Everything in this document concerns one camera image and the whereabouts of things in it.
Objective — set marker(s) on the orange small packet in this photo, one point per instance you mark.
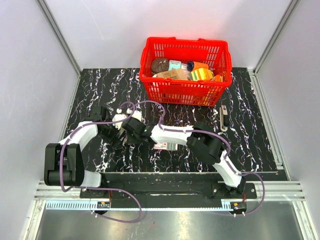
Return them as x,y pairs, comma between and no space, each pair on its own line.
217,78

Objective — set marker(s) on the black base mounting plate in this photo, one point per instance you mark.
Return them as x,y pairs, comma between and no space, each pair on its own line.
210,185

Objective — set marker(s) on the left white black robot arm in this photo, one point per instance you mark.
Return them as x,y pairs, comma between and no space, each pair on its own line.
63,162

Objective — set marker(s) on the brown round cookie pack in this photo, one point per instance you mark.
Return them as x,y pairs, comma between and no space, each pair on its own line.
160,65

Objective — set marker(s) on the beige staple remover tool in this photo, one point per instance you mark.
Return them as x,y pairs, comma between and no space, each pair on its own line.
224,118

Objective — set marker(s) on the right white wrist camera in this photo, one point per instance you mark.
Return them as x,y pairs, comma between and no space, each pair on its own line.
135,114

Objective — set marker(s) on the red plastic shopping basket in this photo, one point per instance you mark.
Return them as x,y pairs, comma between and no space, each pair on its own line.
215,53

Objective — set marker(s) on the brown cardboard box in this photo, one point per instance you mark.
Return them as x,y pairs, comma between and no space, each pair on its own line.
174,74

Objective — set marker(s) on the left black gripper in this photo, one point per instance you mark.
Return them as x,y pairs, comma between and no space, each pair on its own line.
114,140

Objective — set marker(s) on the yellow green striped box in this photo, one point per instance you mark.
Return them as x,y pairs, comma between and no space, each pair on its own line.
201,74

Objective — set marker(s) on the light blue small box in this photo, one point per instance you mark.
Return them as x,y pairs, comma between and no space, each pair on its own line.
174,64

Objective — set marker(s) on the small staples box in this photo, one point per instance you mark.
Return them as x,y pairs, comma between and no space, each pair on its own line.
166,146

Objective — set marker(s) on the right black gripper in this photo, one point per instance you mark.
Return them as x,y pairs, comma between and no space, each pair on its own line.
131,141

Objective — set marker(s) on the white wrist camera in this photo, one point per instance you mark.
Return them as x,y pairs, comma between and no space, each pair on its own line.
118,119
135,114

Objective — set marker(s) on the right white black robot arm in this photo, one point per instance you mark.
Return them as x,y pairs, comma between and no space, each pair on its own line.
207,146

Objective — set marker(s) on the orange bottle blue cap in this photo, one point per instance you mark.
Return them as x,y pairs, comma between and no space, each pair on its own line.
194,65

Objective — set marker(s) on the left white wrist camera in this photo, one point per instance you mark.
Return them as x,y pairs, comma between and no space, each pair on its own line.
118,119

